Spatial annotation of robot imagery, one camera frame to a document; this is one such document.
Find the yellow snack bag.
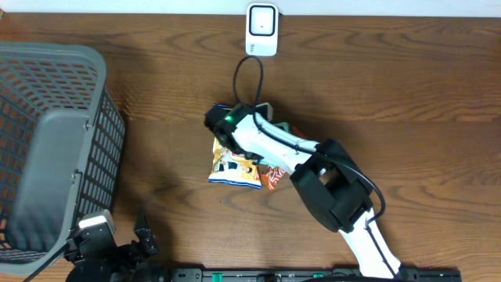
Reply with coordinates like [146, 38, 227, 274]
[208, 103, 261, 190]

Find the light green wipes packet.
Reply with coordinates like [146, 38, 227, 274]
[259, 122, 290, 168]

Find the orange chocolate bar wrapper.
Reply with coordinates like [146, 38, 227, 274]
[260, 127, 308, 191]

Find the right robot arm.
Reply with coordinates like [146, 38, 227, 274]
[204, 103, 402, 279]

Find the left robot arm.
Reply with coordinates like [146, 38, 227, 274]
[63, 209, 171, 282]

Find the white barcode scanner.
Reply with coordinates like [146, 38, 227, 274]
[245, 3, 279, 56]

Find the grey plastic basket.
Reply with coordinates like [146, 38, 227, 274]
[1, 42, 125, 276]

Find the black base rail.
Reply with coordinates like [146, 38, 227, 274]
[164, 268, 463, 282]

